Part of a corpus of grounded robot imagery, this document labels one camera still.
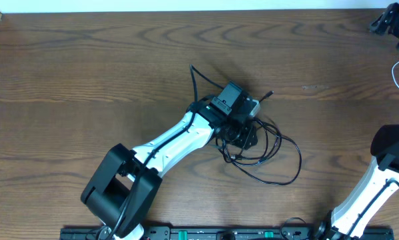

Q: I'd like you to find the black usb cable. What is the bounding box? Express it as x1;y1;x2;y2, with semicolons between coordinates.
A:
218;116;302;186
215;90;283;167

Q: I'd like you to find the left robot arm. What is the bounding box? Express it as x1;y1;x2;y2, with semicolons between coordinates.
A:
81;82;260;239

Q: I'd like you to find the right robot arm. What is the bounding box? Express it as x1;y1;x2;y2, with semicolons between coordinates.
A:
309;3;399;240

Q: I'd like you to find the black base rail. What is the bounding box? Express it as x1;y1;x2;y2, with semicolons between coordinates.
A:
59;225;395;240

